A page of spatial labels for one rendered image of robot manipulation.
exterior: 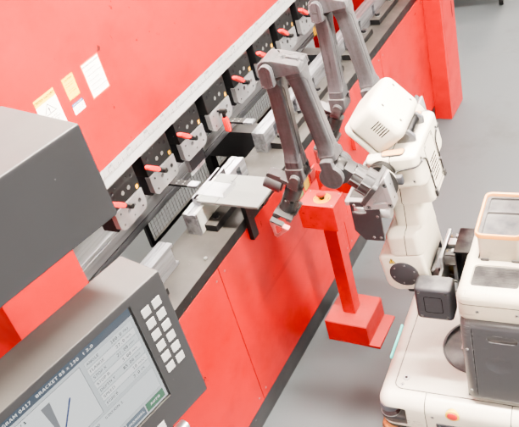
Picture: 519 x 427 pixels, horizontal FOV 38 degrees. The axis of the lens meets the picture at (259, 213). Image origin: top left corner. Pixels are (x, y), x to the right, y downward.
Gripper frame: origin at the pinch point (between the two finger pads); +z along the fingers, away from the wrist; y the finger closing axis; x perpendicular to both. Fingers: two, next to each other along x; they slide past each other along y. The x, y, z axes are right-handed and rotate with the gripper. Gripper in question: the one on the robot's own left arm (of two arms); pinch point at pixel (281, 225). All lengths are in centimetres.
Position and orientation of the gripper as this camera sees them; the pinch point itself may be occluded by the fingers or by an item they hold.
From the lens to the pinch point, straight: 254.0
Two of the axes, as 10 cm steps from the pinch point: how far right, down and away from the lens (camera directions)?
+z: -1.9, 6.8, 7.1
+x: 9.0, 4.0, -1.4
